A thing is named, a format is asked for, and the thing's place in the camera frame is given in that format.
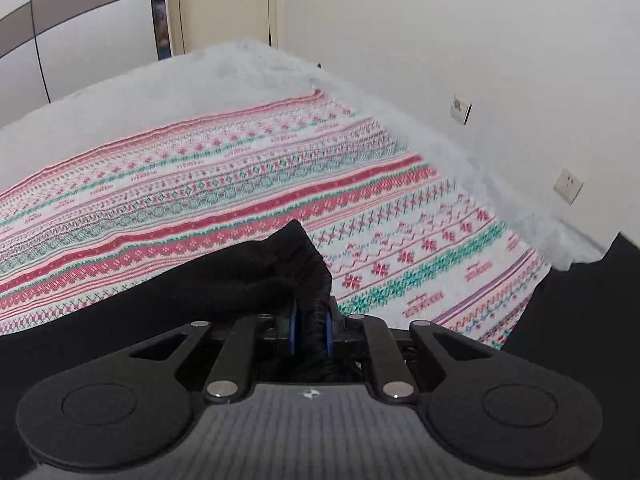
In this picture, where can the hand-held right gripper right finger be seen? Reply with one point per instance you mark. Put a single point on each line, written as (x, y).
(328, 332)

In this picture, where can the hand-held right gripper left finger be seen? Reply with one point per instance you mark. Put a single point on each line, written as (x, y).
(293, 330)

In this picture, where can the black pants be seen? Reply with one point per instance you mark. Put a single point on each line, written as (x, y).
(250, 270)

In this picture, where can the red green patterned blanket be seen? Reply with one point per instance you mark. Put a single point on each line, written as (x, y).
(250, 170)

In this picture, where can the person's dark clothing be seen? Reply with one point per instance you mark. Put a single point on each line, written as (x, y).
(580, 310)

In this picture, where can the grey bed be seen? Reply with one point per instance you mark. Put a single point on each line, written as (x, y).
(150, 90)

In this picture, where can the cream door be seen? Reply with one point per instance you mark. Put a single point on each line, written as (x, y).
(225, 5)

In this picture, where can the white grey wardrobe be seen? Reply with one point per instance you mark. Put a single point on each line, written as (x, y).
(75, 15)

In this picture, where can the white wall socket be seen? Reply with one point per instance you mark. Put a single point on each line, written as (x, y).
(461, 109)
(567, 186)

